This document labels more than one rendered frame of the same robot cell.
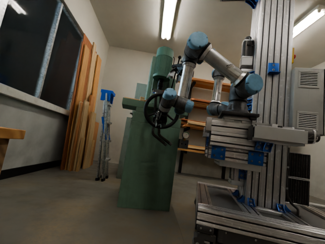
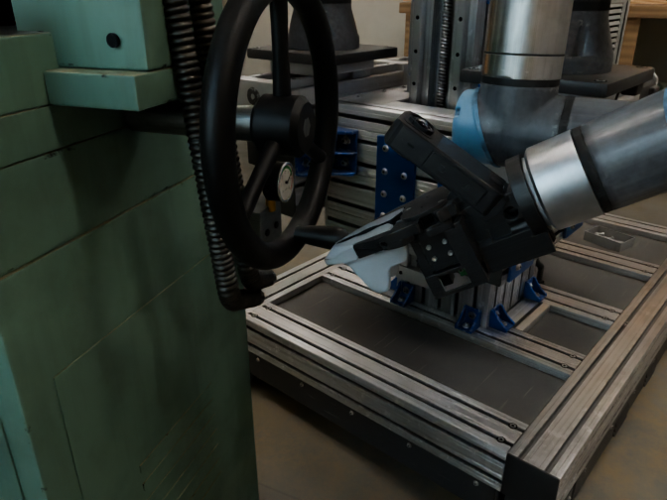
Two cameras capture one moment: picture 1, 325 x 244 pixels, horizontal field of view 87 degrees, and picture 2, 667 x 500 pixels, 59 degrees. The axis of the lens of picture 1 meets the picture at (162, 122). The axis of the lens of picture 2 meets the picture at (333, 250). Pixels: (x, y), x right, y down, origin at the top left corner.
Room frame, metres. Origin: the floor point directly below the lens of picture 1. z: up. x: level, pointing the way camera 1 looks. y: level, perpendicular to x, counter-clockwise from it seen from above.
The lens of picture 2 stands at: (1.01, 0.50, 0.94)
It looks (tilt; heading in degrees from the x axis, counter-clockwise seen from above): 25 degrees down; 299
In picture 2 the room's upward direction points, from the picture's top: straight up
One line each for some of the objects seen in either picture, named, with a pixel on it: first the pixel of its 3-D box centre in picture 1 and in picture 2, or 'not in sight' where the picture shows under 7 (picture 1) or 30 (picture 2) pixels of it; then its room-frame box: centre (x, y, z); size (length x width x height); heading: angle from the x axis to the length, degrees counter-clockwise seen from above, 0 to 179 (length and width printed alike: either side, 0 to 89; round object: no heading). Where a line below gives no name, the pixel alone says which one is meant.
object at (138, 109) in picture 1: (156, 114); (54, 98); (1.61, 0.07, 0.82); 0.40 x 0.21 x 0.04; 100
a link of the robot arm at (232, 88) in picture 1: (239, 92); not in sight; (1.15, -0.50, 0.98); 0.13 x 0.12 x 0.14; 2
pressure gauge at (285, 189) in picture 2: (185, 136); (276, 187); (1.51, -0.22, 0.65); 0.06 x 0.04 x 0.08; 100
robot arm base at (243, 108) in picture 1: (237, 108); (564, 34); (1.16, -0.50, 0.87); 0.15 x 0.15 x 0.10
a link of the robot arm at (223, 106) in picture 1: (226, 108); not in sight; (1.65, -0.60, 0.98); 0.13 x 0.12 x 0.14; 39
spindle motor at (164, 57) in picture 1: (163, 65); not in sight; (1.67, 0.08, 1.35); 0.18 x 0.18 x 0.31
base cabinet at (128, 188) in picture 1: (146, 161); (18, 398); (1.79, 0.10, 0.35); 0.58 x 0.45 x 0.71; 10
